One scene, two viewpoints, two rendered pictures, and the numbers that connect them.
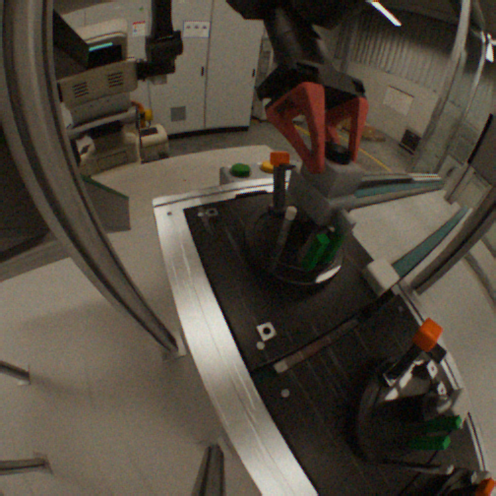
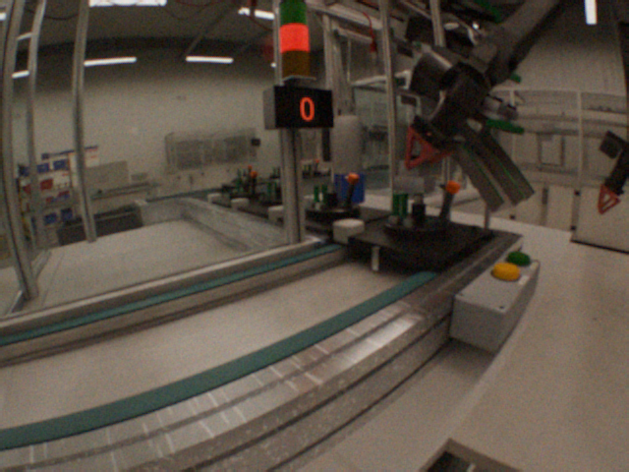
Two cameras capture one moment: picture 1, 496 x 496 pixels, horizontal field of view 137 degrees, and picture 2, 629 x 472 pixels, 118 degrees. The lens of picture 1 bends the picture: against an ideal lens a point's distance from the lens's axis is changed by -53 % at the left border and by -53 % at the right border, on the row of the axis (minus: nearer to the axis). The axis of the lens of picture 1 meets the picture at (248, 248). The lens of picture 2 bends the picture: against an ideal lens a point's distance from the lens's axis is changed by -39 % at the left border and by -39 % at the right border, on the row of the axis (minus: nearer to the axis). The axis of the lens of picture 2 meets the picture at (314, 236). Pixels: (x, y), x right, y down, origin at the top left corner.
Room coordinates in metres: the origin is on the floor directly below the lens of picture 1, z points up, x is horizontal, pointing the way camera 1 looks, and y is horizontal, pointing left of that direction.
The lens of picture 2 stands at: (0.74, -0.31, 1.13)
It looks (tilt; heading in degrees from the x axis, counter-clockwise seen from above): 16 degrees down; 175
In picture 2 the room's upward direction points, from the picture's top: 3 degrees counter-clockwise
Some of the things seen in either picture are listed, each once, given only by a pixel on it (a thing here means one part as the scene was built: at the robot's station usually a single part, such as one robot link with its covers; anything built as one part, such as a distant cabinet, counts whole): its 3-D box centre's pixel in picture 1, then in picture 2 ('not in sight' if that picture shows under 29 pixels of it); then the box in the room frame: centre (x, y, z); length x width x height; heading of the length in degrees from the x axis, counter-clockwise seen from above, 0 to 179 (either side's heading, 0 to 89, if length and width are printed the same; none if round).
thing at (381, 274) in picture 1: (378, 279); (348, 231); (0.16, -0.20, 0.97); 0.05 x 0.05 x 0.04; 33
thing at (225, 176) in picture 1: (267, 179); (502, 293); (0.42, -0.02, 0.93); 0.21 x 0.07 x 0.06; 123
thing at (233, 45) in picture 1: (226, 66); not in sight; (3.53, 0.81, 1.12); 0.80 x 0.54 x 2.25; 125
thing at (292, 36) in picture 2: not in sight; (294, 40); (0.19, -0.28, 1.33); 0.05 x 0.05 x 0.05
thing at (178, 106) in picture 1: (174, 67); not in sight; (3.07, 1.46, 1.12); 0.80 x 0.54 x 2.25; 125
